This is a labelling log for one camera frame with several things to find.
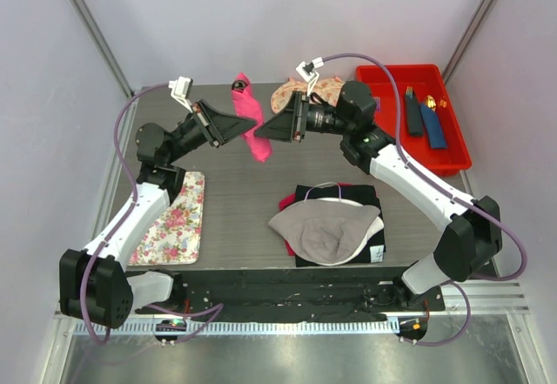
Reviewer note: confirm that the aluminium front rail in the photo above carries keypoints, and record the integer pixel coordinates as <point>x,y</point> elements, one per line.
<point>476,298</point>

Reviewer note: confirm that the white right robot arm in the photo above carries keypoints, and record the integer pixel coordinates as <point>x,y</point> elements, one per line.
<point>470,234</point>

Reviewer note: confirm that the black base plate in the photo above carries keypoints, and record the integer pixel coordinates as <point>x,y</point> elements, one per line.
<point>346,294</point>

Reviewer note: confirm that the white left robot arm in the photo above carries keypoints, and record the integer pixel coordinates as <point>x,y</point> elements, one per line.
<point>93,283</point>

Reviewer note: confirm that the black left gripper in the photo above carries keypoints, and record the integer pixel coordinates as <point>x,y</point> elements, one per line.
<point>221,127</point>

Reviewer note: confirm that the black rolled napkin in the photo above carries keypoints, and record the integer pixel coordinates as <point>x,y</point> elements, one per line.
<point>414,121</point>

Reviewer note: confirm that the red plastic bin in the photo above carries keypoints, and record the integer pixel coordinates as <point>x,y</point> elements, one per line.
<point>425,79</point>

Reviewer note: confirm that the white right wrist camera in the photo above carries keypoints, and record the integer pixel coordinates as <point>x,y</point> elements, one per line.
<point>309,73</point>

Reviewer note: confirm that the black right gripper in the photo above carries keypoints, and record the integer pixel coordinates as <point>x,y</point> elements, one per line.
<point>289,125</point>

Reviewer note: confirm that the orange patterned fabric cover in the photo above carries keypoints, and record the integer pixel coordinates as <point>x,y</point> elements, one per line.
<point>325,91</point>

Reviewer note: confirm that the floral rectangular tray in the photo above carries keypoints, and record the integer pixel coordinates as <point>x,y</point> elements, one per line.
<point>175,237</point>

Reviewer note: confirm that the blue rolled napkin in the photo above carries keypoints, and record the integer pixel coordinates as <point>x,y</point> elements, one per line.
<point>434,132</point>

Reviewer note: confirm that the gold spoon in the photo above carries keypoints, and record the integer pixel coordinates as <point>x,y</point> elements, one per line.
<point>430,102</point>

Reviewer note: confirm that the grey bucket hat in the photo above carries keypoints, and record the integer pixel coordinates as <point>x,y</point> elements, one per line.
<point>327,232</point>

